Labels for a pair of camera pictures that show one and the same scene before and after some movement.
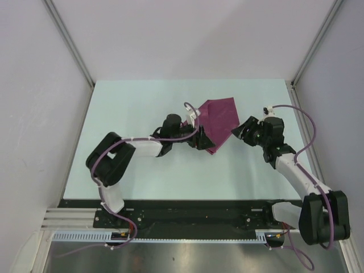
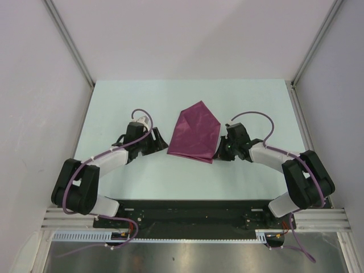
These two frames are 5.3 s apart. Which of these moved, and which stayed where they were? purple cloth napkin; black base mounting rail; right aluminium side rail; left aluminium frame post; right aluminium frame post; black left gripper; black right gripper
Moved: black left gripper; black right gripper; purple cloth napkin
Stayed: left aluminium frame post; right aluminium side rail; right aluminium frame post; black base mounting rail
